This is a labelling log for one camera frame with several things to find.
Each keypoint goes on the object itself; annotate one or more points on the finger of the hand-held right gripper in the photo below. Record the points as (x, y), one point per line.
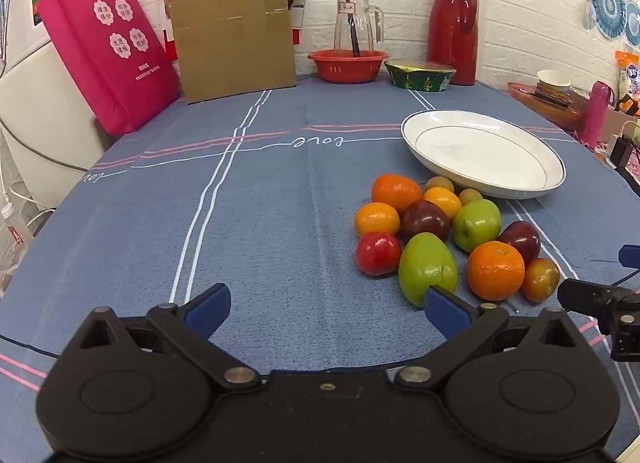
(631, 256)
(585, 297)

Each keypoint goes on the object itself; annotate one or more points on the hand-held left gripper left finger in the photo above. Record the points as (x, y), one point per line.
(207, 309)

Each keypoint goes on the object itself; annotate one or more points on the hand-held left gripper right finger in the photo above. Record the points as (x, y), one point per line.
(446, 309)

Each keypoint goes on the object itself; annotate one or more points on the red yellow plum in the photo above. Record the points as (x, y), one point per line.
(541, 280)

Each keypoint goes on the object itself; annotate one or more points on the large orange with stem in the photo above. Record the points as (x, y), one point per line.
(495, 270)

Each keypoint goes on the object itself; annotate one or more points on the dark plum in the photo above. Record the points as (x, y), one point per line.
(424, 219)
(522, 240)

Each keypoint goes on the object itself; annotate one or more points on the small bright red apple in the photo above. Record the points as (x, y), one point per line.
(377, 254)

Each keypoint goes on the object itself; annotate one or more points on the round green apple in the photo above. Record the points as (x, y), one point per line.
(477, 225)

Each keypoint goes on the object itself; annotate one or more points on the small orange mandarin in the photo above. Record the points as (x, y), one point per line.
(376, 219)

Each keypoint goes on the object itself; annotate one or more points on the white plate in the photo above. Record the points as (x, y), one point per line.
(475, 153)

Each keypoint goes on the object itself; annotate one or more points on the blue checked tablecloth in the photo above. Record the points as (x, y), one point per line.
(250, 218)

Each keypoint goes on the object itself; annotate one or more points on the black power adapter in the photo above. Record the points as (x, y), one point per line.
(621, 150)

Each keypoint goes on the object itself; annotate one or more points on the yellow orange citrus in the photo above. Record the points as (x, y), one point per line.
(444, 200)

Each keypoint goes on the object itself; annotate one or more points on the small brown kiwi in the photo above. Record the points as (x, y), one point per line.
(440, 184)
(469, 195)

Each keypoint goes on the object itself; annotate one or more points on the deep orange tangerine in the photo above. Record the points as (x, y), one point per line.
(396, 191)

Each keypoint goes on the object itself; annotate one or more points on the pink bottle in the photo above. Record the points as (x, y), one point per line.
(595, 118)

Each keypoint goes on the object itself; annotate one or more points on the red tray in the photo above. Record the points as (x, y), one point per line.
(565, 115)

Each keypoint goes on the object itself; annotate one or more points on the orange snack packet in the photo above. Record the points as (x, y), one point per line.
(627, 75)

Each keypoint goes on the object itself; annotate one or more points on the white paper cup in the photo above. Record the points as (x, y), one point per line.
(554, 79)

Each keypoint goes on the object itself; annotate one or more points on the clear plastic bottle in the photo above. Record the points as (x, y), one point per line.
(12, 238)

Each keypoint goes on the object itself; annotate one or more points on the green patterned bowl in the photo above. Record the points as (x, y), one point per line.
(420, 80)

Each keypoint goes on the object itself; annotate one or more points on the white appliance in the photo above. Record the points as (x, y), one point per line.
(45, 143)

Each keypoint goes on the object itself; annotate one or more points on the cardboard box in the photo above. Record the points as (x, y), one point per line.
(230, 53)

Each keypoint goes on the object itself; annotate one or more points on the red plastic basket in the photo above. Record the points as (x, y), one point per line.
(345, 70)

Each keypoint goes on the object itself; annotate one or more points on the pink tote bag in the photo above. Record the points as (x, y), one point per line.
(110, 68)

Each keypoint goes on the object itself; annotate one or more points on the red thermos jug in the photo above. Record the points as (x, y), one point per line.
(450, 33)

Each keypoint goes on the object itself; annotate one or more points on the glass pitcher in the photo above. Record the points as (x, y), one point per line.
(367, 28)

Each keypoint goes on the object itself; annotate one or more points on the black stirring stick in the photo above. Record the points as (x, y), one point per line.
(352, 28)

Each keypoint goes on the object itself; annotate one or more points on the large blue wall plate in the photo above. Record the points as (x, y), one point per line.
(607, 3)

